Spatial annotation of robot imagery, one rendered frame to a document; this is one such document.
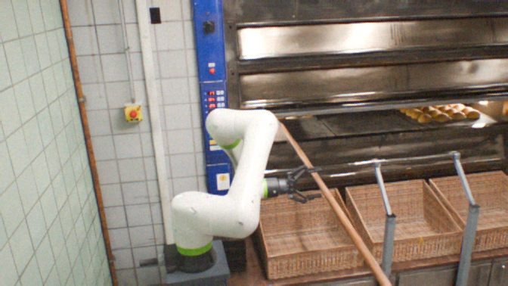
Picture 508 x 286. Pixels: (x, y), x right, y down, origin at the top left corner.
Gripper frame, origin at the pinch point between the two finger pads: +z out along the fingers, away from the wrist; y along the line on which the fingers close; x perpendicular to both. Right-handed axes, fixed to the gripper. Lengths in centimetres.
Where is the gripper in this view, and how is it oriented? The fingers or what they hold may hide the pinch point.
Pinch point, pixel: (319, 182)
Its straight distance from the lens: 203.6
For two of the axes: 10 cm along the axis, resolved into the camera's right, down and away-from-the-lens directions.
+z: 9.9, -0.8, 1.2
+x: 1.4, 3.3, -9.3
